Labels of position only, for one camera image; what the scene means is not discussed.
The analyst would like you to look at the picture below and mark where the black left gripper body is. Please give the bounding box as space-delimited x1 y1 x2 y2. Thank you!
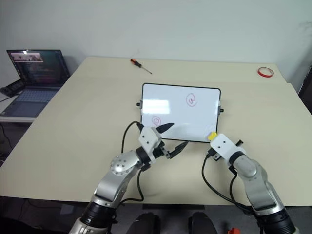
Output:
153 143 172 159

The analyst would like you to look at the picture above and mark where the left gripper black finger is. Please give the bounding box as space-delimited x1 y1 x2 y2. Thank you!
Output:
156 122 175 135
169 141 189 159

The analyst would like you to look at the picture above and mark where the black-framed whiteboard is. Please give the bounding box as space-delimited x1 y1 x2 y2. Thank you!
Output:
136 83 224 143

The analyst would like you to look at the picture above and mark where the dark rounded shape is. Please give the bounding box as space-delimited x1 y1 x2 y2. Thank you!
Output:
127 212 163 234
188 212 220 234

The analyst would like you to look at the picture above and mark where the red tape roll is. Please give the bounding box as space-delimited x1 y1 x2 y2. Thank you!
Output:
257 67 274 79

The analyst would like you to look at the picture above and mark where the dark chair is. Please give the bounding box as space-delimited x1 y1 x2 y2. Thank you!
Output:
297 55 312 110

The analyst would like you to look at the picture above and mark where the open laptop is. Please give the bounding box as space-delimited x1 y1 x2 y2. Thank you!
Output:
0 49 71 118

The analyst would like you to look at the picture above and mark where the black device beside laptop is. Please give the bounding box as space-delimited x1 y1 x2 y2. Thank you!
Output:
0 81 25 96

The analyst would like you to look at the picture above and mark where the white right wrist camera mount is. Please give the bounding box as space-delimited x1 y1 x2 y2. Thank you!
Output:
210 133 238 165

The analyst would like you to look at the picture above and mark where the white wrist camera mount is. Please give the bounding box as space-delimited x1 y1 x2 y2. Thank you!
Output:
138 126 163 164
210 133 238 165

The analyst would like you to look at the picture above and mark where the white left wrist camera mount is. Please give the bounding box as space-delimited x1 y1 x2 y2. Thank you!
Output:
138 126 163 164

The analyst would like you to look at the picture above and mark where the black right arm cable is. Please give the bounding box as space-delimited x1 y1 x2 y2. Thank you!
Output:
201 148 255 216

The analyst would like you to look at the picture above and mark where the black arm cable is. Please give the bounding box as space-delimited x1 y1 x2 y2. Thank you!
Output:
120 120 145 203
201 148 255 216

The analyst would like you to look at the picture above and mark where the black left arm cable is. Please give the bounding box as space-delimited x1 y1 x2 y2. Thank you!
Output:
120 120 145 203

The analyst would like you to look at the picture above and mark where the orange-handled screwdriver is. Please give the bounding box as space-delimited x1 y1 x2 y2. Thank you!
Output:
130 58 153 75

